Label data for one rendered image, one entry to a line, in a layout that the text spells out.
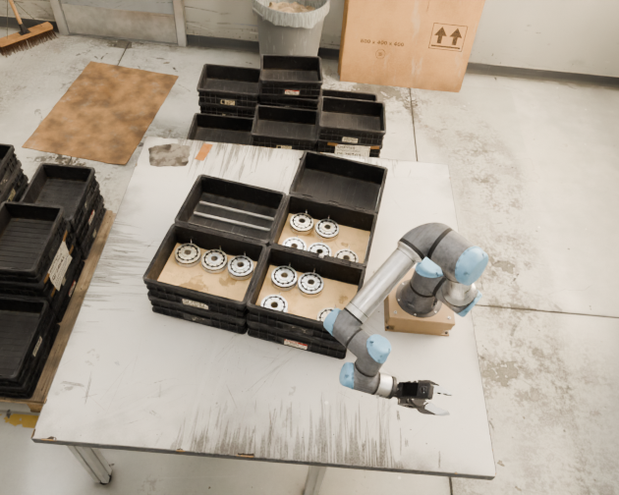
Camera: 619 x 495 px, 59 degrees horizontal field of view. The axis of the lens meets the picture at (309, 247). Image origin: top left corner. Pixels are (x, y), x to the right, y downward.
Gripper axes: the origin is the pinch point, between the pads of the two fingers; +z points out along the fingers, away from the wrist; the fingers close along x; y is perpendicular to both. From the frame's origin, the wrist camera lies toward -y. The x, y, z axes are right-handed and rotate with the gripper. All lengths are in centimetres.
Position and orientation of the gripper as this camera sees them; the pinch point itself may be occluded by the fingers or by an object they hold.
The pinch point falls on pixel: (448, 403)
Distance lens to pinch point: 182.5
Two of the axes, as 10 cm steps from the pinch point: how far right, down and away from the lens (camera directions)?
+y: -3.0, 3.3, 8.9
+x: -2.2, 8.9, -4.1
